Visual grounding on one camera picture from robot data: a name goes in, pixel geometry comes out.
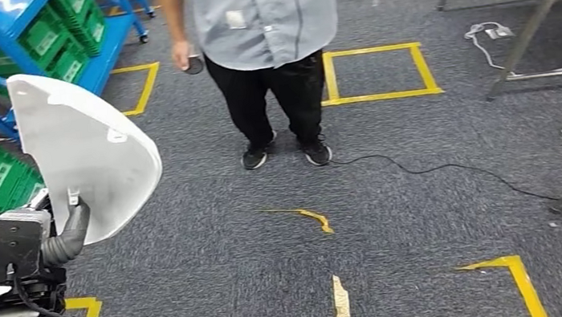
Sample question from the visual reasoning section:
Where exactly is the person's right hand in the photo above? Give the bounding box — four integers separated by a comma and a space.
169, 39, 195, 74

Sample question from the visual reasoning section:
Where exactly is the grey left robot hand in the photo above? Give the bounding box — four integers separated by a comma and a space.
56, 194, 96, 247

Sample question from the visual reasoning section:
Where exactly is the small black round object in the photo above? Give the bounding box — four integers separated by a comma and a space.
182, 52, 206, 77

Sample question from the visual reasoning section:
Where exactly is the white plastic body part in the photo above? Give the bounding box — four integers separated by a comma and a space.
5, 57, 172, 254

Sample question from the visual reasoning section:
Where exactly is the blue metal shelf rack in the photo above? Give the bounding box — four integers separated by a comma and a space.
0, 0, 171, 144

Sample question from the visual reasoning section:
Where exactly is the person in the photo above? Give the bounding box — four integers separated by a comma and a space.
152, 0, 360, 185

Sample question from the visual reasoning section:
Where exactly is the loose curved yellow tape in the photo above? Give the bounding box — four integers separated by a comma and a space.
259, 200, 336, 244

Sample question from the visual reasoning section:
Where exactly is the yellow floor tape strip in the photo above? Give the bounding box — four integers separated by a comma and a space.
329, 273, 353, 317

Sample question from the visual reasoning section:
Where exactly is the yellow floor tape corner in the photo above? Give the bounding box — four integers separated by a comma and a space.
455, 251, 551, 317

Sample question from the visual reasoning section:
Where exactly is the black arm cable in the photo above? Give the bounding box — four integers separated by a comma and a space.
7, 242, 202, 317

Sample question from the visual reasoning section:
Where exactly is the black floor cable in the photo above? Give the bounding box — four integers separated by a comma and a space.
328, 132, 560, 230

